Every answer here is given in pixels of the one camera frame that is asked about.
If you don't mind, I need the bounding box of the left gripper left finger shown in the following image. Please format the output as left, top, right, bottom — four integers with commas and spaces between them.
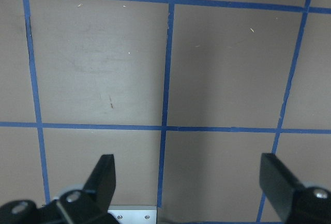
83, 154, 115, 212

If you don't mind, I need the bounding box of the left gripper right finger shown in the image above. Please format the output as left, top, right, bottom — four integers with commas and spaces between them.
259, 153, 306, 221

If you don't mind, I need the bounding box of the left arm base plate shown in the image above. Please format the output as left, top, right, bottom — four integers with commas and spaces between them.
108, 205, 157, 224

